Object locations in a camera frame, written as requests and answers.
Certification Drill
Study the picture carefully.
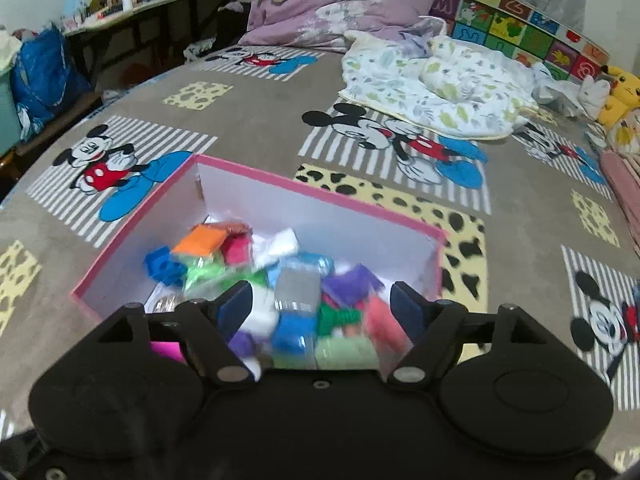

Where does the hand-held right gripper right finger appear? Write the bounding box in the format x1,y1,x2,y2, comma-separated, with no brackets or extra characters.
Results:
385,281,586,388

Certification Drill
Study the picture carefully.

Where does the pink cardboard box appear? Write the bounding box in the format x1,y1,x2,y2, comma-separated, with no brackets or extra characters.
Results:
70,154,448,376

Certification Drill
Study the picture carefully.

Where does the leaf print blanket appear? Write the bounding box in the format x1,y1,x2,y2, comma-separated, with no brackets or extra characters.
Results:
339,30,541,141

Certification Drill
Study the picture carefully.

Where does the pale green container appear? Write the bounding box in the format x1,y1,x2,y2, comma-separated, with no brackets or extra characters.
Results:
0,67,23,156

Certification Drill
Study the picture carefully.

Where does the brown wooden furniture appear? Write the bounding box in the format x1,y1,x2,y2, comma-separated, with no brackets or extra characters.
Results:
0,92,103,181

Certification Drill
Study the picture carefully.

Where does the lilac patterned cloth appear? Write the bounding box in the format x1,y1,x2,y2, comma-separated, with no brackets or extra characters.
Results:
400,16,448,56

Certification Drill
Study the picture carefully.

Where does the purple floral quilt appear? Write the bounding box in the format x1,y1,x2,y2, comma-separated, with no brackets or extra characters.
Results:
239,0,436,53

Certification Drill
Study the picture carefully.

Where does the colourful alphabet foam mat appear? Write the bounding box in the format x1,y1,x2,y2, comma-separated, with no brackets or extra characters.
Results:
397,0,611,83

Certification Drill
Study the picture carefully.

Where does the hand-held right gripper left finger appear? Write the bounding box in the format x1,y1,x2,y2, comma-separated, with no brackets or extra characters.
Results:
57,280,261,388

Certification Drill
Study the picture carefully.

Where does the blue bag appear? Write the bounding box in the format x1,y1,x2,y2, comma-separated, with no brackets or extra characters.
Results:
10,27,93,128

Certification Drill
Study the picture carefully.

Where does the pile of colourful clay packets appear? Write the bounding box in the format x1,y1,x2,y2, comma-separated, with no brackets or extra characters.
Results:
142,217,416,371

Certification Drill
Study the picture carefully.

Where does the grey clay packet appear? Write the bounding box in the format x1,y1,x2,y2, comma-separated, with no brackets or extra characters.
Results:
274,267,323,313

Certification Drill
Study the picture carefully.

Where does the yellow plush toy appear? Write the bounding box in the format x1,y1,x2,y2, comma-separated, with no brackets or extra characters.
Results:
597,65,640,126

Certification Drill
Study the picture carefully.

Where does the white plush toy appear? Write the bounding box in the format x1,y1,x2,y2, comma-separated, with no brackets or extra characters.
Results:
575,77,612,121

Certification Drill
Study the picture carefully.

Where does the cartoon mouse printed blanket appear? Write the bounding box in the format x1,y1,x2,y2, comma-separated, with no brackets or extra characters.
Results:
0,45,640,480

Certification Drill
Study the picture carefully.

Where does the white crumpled bag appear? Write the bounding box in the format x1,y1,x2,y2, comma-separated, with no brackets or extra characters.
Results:
184,40,218,61

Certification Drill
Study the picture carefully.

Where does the pink dotted blanket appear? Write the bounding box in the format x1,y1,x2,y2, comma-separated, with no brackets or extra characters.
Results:
600,150,640,256

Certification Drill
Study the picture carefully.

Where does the yellow printed cushion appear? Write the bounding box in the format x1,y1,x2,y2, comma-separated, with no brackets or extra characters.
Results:
605,110,640,156

